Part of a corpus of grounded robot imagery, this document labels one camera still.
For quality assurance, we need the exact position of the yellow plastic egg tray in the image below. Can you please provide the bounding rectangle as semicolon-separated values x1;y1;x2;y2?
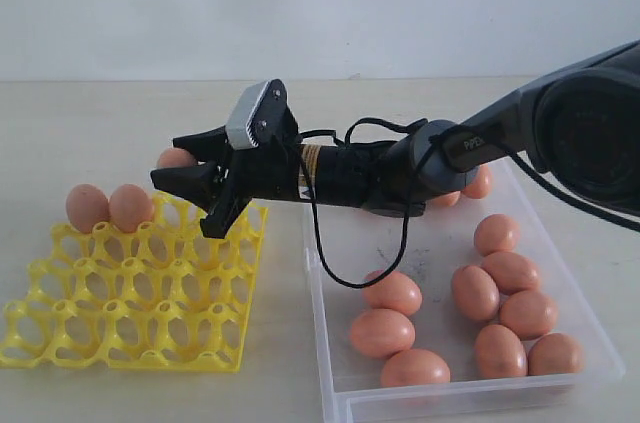
1;193;268;373

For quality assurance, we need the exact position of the black camera cable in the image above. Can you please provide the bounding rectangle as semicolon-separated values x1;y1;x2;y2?
299;116;640;290

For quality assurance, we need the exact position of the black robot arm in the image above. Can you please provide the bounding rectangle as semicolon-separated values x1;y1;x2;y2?
151;42;639;238

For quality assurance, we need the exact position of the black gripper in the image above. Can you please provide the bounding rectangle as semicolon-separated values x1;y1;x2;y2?
150;108;400;238

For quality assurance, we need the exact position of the clear plastic container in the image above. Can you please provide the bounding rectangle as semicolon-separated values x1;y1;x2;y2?
303;160;625;422

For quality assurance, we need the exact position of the brown egg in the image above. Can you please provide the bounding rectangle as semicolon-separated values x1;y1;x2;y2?
65;184;110;234
156;148;198;169
474;324;528;379
451;265;500;322
473;214;520;256
462;165;493;200
349;308;416;358
528;333;584;376
499;290;558;340
431;191;461;208
380;348;451;387
362;271;423;316
481;251;540;295
109;184;154;233

